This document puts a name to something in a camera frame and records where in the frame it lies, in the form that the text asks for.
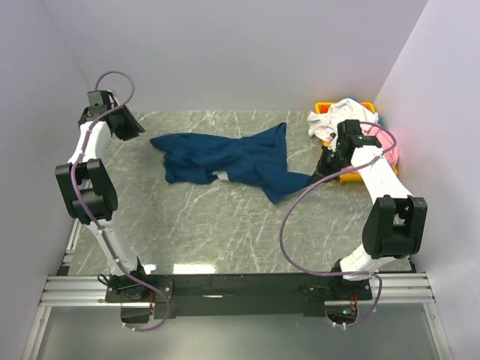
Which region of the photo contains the dark blue t shirt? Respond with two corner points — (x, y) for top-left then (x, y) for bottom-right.
(150, 122), (311, 203)

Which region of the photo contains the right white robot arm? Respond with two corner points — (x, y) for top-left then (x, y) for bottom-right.
(310, 119), (428, 299)

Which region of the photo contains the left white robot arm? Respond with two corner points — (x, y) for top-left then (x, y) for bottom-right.
(55, 90), (145, 276)

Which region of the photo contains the white t shirt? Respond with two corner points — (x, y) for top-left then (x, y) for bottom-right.
(307, 98), (379, 143)

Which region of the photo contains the pink t shirt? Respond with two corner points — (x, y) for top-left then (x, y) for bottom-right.
(367, 127), (400, 169)

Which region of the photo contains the yellow plastic bin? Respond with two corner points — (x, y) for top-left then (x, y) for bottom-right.
(315, 102), (398, 182)

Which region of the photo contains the black base beam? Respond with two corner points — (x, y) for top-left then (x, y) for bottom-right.
(105, 273), (373, 323)

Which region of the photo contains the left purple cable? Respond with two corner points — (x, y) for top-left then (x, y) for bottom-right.
(70, 70), (172, 334)

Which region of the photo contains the purple cable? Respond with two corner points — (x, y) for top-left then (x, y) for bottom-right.
(279, 120), (383, 329)
(70, 70), (172, 334)

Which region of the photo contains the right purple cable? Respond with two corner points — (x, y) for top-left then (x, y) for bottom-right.
(279, 120), (383, 329)

